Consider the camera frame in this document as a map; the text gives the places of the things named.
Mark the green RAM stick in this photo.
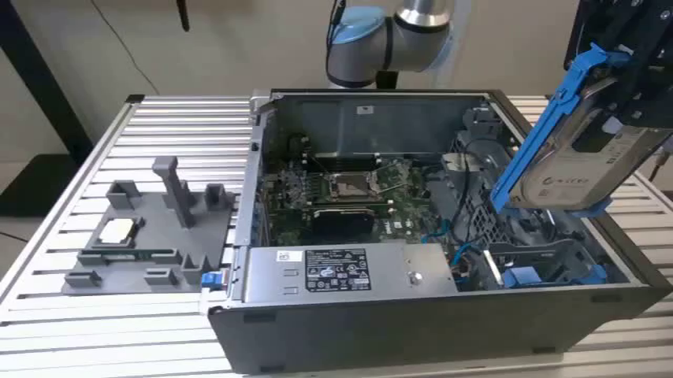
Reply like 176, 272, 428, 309
101, 250, 176, 262

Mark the metal socket cover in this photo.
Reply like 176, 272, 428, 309
369, 163, 413, 195

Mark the metal disk bay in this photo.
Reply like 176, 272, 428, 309
485, 239, 606, 291

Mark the blue disk carrier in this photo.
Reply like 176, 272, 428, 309
502, 266, 551, 288

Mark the grey parts rack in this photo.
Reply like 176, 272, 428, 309
61, 156, 237, 296

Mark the silver CPU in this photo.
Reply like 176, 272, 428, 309
97, 218, 140, 245

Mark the black round wire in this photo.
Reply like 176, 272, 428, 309
445, 151, 480, 224

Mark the silver power supply box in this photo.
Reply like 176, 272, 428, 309
244, 243, 456, 304

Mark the green motherboard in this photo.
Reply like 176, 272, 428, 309
260, 155, 451, 247

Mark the black RAM slot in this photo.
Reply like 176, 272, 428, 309
305, 157, 383, 165
309, 197, 395, 204
309, 202, 396, 209
304, 150, 383, 159

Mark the thin metal locking lever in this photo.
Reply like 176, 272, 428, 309
308, 154, 333, 176

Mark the CPU socket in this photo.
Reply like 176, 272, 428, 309
328, 171, 369, 198

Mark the hard disk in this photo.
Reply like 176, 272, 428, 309
487, 41, 673, 221

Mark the black metal stand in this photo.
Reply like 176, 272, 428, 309
0, 0, 96, 218

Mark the dark grey PC case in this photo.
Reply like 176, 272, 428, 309
206, 88, 673, 375

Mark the blue flat wire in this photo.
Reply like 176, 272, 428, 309
423, 229, 477, 263

